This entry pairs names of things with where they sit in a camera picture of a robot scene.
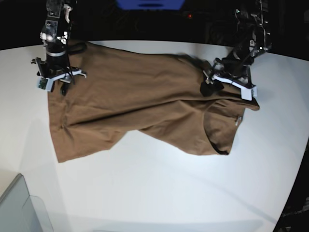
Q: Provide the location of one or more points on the brown t-shirt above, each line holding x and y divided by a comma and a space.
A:
156, 94

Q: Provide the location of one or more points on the black power strip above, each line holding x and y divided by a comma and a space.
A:
206, 15

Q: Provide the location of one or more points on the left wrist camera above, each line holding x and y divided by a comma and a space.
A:
248, 93

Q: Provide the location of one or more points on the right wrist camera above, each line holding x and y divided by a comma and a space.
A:
46, 84

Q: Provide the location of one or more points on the blue bin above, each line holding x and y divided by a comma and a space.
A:
150, 4

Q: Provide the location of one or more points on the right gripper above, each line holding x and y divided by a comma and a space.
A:
65, 76

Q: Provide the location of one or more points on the grey plastic tray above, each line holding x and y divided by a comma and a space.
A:
22, 212

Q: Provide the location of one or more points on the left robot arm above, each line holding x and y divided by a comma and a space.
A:
252, 22

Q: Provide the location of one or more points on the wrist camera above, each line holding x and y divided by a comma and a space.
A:
46, 84
248, 93

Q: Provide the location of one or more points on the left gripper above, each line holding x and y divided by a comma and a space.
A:
228, 71

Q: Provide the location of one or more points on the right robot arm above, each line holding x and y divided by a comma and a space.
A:
55, 36

